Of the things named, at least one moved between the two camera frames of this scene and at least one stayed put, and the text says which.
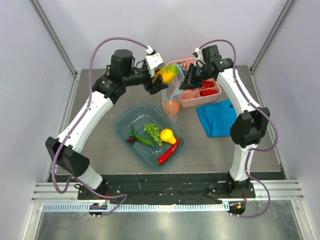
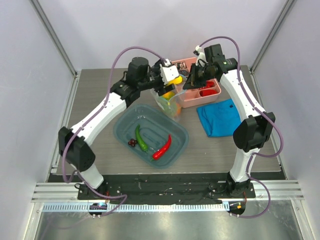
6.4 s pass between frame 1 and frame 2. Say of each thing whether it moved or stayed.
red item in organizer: stayed
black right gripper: stayed
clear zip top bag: moved
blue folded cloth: stayed
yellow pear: moved
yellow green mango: moved
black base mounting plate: stayed
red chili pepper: moved
